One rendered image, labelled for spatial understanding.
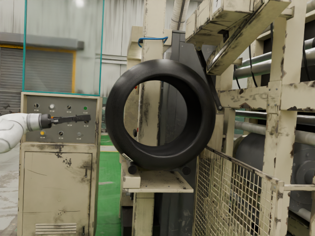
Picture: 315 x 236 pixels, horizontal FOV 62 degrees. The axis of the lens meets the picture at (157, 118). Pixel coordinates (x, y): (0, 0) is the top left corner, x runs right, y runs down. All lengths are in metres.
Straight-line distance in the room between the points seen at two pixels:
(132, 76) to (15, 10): 10.52
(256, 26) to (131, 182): 0.93
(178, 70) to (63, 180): 1.25
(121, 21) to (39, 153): 9.30
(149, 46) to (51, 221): 1.46
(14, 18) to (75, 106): 9.67
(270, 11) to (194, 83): 0.45
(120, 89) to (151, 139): 0.53
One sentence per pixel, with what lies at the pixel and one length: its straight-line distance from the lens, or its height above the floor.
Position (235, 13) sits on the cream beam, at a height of 1.64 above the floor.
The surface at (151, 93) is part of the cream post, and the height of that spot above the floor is 1.30.
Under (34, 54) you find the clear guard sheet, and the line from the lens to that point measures 2.13.
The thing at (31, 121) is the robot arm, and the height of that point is 1.12.
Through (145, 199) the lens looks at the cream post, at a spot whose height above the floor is 0.61.
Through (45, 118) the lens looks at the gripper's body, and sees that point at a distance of 1.39.
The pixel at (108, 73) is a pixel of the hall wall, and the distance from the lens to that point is 10.63.
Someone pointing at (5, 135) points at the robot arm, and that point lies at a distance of 1.26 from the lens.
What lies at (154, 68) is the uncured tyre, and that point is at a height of 1.41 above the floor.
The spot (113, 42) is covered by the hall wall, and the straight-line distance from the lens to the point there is 10.81.
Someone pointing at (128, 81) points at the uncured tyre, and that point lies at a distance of 1.27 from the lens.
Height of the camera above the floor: 1.24
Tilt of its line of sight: 3 degrees down
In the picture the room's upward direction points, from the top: 3 degrees clockwise
